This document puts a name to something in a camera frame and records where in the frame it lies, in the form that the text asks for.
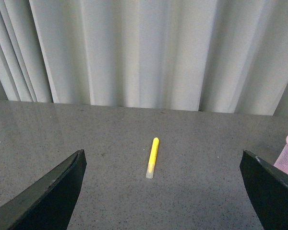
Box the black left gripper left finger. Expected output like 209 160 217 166
0 149 87 230

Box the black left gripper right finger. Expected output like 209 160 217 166
240 150 288 230

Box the yellow highlighter pen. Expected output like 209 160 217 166
145 138 159 179

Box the white pleated curtain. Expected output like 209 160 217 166
0 0 288 116

